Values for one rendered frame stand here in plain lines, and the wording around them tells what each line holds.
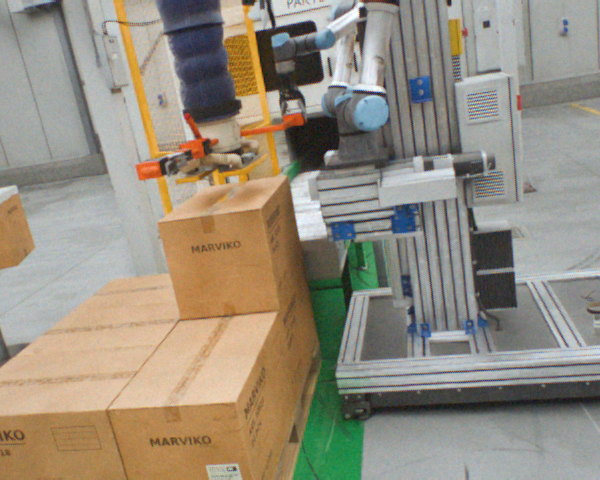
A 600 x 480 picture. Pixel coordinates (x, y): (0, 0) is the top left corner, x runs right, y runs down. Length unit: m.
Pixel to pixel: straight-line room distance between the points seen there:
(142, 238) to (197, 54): 1.83
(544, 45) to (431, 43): 9.48
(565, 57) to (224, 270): 10.17
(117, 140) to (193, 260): 1.69
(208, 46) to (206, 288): 0.89
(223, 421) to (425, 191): 1.00
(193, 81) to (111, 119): 1.54
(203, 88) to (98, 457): 1.31
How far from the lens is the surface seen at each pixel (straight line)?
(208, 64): 2.26
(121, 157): 3.77
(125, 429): 1.87
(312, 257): 2.81
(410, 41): 2.31
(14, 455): 2.13
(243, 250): 2.14
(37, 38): 13.69
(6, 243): 3.58
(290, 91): 2.51
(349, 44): 2.83
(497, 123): 2.31
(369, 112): 2.01
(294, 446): 2.37
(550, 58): 11.78
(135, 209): 3.81
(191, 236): 2.18
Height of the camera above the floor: 1.38
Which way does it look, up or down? 16 degrees down
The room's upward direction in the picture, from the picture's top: 10 degrees counter-clockwise
